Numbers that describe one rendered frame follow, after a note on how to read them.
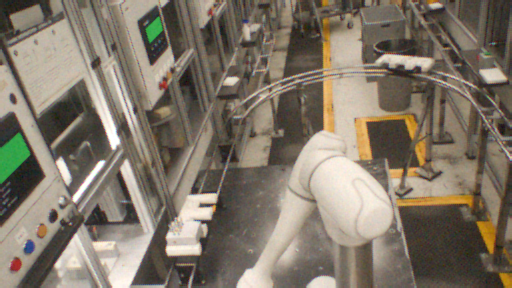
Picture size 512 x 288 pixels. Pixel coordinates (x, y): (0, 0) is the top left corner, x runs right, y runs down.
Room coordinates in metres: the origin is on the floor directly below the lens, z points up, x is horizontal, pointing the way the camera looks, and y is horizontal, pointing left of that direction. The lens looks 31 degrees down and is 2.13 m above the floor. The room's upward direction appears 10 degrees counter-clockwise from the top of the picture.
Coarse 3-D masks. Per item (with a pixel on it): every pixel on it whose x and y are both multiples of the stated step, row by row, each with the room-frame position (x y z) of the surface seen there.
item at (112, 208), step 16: (112, 32) 1.71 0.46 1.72; (128, 80) 1.71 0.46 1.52; (144, 128) 1.71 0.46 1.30; (160, 176) 1.71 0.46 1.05; (112, 192) 1.61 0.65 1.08; (96, 208) 1.61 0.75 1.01; (112, 208) 1.60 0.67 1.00; (128, 208) 1.59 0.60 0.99; (96, 224) 1.62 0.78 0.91; (112, 224) 1.61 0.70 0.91; (144, 272) 1.60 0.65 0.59
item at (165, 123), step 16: (160, 0) 2.31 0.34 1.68; (176, 0) 2.56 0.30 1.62; (176, 16) 2.50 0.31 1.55; (176, 32) 2.44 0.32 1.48; (192, 32) 2.70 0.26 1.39; (176, 48) 2.37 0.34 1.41; (192, 80) 2.76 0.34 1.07; (192, 96) 2.77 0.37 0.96; (160, 112) 1.95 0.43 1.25; (176, 112) 2.14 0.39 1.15; (160, 128) 1.90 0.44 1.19; (176, 128) 2.08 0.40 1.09; (160, 144) 1.85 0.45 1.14; (176, 144) 2.02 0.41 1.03; (176, 160) 1.97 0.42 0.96
